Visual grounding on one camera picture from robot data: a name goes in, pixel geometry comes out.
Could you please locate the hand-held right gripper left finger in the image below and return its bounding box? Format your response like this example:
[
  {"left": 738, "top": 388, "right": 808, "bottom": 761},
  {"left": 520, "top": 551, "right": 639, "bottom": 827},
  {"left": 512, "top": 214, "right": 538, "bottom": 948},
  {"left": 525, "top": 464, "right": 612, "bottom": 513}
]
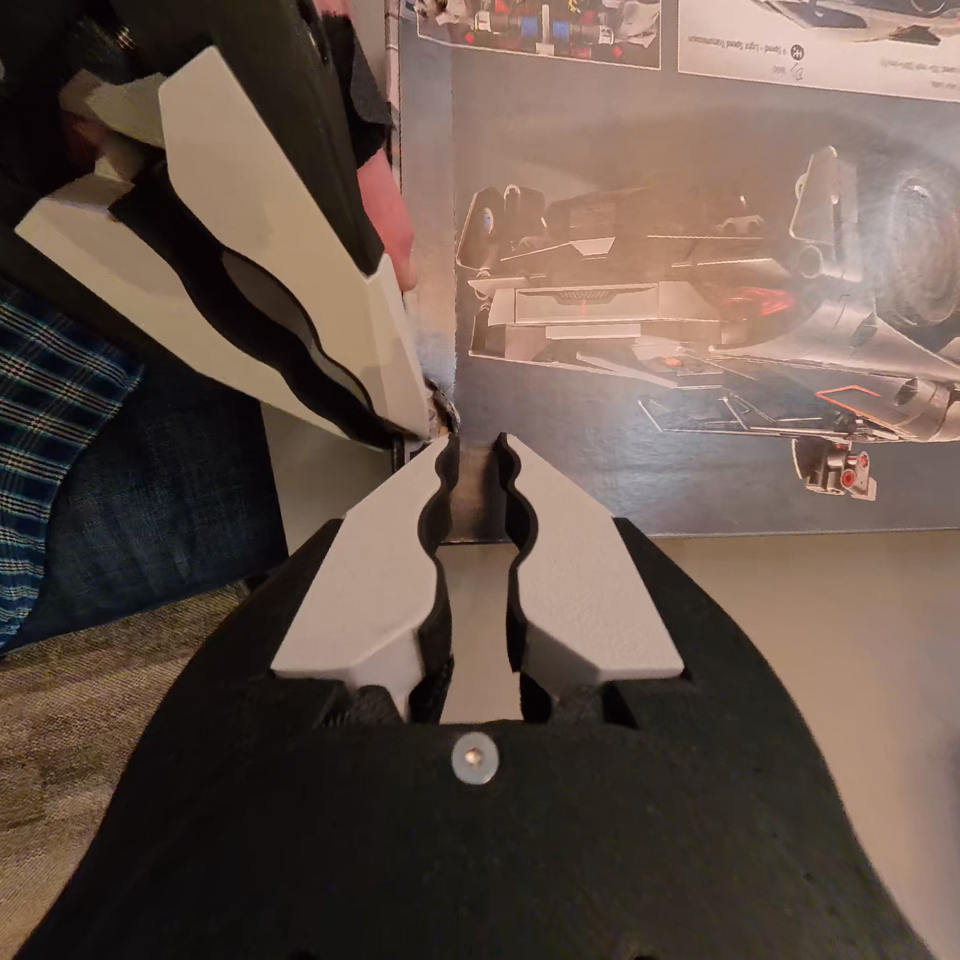
[{"left": 270, "top": 433, "right": 462, "bottom": 724}]

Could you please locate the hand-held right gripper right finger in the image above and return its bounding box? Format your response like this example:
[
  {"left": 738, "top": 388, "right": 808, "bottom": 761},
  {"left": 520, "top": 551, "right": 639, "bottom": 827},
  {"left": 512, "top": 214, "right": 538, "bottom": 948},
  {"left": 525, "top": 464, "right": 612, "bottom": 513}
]
[{"left": 486, "top": 432, "right": 687, "bottom": 699}]

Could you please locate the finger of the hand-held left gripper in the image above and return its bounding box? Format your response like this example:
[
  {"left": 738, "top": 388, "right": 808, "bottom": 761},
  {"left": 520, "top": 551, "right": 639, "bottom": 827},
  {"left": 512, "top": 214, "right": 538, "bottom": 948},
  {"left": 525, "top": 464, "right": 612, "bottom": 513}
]
[
  {"left": 157, "top": 45, "right": 435, "bottom": 442},
  {"left": 13, "top": 71, "right": 402, "bottom": 453}
]

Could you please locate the lego set cardboard box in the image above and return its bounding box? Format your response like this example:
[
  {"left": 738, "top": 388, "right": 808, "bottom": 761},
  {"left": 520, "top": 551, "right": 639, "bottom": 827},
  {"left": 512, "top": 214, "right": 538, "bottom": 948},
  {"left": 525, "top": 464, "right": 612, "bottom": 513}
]
[{"left": 386, "top": 0, "right": 960, "bottom": 546}]

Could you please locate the person's left hand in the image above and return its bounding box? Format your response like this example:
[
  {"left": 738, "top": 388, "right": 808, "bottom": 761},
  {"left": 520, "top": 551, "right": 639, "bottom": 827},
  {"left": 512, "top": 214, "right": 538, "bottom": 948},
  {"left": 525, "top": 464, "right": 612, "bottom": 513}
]
[{"left": 315, "top": 0, "right": 419, "bottom": 291}]

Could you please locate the person's plaid shirt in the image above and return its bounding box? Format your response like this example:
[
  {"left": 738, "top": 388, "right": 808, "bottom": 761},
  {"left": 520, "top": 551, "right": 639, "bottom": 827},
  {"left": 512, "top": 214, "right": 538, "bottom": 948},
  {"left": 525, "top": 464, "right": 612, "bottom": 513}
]
[{"left": 0, "top": 281, "right": 145, "bottom": 650}]

